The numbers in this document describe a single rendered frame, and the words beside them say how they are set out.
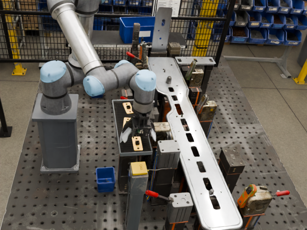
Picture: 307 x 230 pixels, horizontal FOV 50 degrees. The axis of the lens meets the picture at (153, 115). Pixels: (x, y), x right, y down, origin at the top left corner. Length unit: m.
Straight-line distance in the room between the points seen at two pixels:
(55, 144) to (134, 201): 0.56
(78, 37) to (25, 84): 2.64
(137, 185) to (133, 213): 0.21
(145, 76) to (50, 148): 0.81
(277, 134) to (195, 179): 2.19
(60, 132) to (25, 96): 1.98
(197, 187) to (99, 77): 0.68
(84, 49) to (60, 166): 0.86
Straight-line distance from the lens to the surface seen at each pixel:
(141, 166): 1.34
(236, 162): 1.65
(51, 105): 1.64
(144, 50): 2.09
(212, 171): 1.60
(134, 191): 1.40
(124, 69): 1.23
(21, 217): 1.78
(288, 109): 4.08
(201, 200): 1.48
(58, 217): 1.75
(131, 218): 1.57
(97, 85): 1.16
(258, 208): 1.57
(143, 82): 1.15
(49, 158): 1.85
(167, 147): 1.50
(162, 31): 2.37
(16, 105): 3.56
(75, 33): 1.25
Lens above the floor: 2.16
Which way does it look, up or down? 39 degrees down
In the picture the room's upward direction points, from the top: 8 degrees clockwise
